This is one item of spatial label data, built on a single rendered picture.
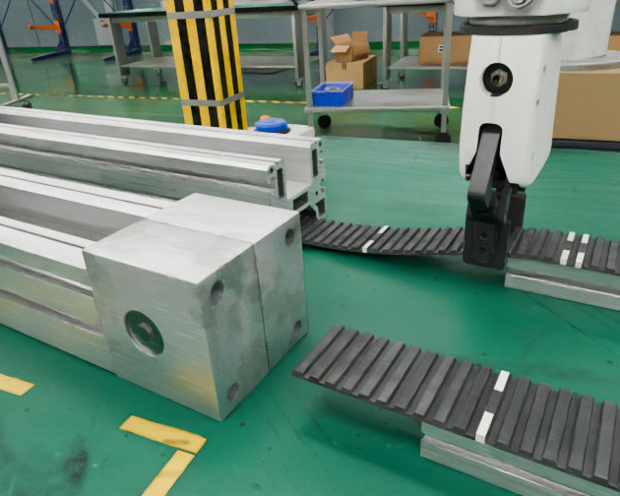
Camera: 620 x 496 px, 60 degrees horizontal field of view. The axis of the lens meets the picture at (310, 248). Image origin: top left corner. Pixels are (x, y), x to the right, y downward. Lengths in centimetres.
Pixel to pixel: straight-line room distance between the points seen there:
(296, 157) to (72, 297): 26
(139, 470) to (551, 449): 21
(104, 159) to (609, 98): 65
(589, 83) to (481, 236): 47
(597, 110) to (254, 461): 69
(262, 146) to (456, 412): 36
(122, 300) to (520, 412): 22
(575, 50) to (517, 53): 52
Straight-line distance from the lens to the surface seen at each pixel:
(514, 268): 44
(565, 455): 28
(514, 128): 37
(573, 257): 44
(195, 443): 32
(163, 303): 30
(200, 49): 369
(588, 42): 89
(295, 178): 54
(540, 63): 37
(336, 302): 42
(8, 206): 55
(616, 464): 28
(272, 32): 899
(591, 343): 41
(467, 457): 30
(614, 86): 85
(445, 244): 45
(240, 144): 57
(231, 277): 30
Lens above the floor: 101
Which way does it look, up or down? 27 degrees down
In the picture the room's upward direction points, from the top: 4 degrees counter-clockwise
